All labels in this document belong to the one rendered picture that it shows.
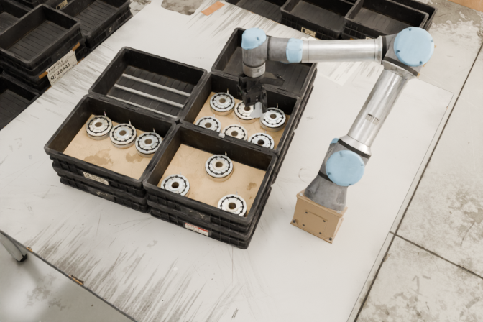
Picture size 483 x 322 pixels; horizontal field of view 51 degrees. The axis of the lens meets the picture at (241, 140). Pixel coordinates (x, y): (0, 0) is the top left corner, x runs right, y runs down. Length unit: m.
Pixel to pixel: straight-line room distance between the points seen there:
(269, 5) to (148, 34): 1.14
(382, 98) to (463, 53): 2.34
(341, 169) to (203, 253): 0.61
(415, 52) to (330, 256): 0.79
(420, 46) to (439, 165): 1.64
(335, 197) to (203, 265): 0.53
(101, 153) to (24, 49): 1.19
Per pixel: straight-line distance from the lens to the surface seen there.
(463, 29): 4.14
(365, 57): 1.76
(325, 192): 1.76
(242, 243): 1.86
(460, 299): 2.81
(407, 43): 1.61
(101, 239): 1.97
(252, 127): 2.04
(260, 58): 1.65
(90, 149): 2.04
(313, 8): 3.36
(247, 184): 1.88
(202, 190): 1.86
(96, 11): 3.38
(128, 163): 1.96
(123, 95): 2.19
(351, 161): 1.60
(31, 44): 3.07
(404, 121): 2.36
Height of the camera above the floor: 2.41
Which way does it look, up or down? 52 degrees down
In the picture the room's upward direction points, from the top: 2 degrees clockwise
